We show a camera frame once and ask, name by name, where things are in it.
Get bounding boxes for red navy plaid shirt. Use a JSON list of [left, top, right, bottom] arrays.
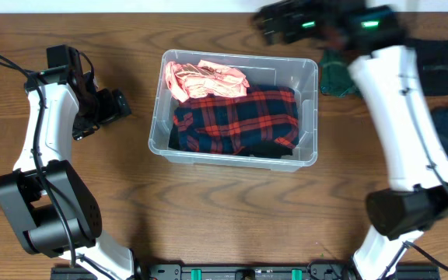
[[173, 85, 299, 156]]

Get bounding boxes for pink printed t-shirt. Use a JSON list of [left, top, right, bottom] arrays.
[[163, 60, 250, 103]]

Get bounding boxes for dark green garment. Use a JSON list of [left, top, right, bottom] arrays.
[[319, 50, 362, 98]]

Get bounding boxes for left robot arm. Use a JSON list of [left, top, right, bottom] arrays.
[[0, 44, 143, 280]]

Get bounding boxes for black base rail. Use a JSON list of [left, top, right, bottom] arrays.
[[50, 261, 441, 280]]

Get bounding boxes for clear plastic storage bin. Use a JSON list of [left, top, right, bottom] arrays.
[[148, 49, 318, 173]]

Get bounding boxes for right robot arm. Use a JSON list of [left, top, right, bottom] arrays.
[[252, 1, 448, 279]]

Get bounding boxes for black garment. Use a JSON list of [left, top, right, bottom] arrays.
[[406, 38, 448, 96], [168, 125, 293, 159]]

